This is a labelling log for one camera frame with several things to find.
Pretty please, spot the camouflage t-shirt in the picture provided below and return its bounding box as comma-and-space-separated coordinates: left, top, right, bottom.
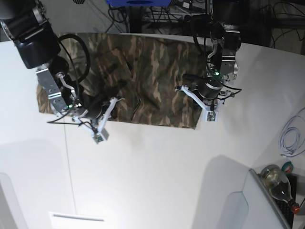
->
35, 32, 215, 130

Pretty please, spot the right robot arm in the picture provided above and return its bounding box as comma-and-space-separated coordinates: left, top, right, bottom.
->
0, 0, 113, 123

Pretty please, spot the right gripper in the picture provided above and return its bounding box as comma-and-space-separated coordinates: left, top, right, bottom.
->
71, 94, 110, 122

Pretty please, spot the white coiled cable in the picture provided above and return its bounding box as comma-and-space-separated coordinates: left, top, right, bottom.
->
279, 112, 305, 157

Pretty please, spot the blue box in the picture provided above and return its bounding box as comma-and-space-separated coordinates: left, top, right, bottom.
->
106, 0, 176, 7

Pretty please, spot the clear glass bottle red cap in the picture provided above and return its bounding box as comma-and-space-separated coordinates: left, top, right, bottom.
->
260, 165, 300, 215

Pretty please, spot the green tape roll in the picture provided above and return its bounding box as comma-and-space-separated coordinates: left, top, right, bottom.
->
282, 161, 294, 175

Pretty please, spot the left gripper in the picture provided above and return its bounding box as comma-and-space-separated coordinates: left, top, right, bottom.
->
183, 74, 223, 101

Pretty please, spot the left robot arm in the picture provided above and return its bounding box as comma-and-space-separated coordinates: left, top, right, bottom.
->
183, 0, 245, 104

